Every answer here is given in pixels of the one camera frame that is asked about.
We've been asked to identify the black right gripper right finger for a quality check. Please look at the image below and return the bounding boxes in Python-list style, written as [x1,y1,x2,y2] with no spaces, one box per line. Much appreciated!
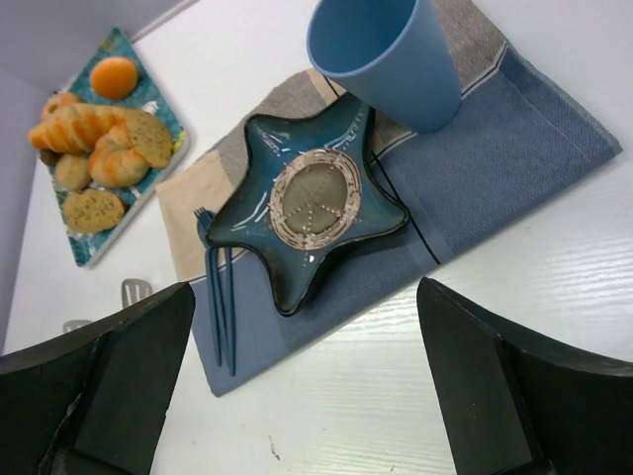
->
[416,278,632,474]

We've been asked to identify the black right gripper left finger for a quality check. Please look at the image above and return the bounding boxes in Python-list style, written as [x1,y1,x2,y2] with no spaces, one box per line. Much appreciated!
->
[1,282,194,474]

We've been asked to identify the metal tongs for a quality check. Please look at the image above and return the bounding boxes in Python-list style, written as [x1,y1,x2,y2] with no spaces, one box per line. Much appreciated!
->
[62,278,153,333]

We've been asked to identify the brown bread slice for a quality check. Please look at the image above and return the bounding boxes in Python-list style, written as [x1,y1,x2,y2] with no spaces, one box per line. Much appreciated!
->
[125,109,172,168]

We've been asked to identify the oval seeded bread slice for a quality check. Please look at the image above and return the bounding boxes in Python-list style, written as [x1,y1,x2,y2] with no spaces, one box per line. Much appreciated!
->
[62,189,127,234]

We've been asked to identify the twisted orange bread roll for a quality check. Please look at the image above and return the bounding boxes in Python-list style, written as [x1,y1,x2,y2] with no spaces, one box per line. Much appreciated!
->
[88,123,149,188]

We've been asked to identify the blue plastic fork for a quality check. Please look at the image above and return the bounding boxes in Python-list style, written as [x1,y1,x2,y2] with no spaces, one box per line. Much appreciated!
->
[194,207,224,367]

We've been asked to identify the small round beige bun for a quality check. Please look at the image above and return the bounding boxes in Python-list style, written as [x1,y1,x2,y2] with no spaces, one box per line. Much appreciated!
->
[54,153,91,191]

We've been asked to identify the brown chocolate muffin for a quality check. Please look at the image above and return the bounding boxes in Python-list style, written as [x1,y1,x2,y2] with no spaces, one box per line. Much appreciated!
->
[40,149,60,167]

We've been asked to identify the teal floral tray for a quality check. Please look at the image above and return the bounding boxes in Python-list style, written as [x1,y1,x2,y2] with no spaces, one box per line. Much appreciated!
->
[60,27,191,268]

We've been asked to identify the blue grey striped cloth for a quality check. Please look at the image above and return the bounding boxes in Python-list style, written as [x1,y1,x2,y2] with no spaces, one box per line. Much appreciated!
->
[156,1,621,396]

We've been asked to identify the long striped croissant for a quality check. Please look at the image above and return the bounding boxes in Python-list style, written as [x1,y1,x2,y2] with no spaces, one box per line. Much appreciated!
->
[28,103,125,153]

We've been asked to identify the blue star-shaped plate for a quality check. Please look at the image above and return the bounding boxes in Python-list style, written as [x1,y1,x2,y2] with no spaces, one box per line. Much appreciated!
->
[207,93,409,317]

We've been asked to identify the round orange bun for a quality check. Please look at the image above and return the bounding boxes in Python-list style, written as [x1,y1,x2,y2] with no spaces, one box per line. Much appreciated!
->
[89,56,138,101]

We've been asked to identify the blue plastic cup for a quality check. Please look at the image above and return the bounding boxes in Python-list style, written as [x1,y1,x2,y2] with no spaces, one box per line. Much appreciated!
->
[307,0,461,133]

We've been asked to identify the orange ring donut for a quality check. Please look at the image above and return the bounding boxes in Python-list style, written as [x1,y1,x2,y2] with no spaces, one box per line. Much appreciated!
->
[41,92,82,122]

